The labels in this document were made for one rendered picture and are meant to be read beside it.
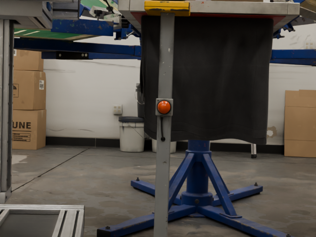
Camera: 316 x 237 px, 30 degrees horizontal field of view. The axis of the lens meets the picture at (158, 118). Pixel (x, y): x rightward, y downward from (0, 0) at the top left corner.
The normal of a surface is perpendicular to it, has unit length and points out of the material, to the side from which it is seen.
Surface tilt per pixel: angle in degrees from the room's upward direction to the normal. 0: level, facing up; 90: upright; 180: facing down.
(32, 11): 90
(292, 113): 78
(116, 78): 90
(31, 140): 90
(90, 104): 90
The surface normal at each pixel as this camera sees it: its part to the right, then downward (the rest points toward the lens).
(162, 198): -0.07, 0.05
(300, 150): -0.05, -0.21
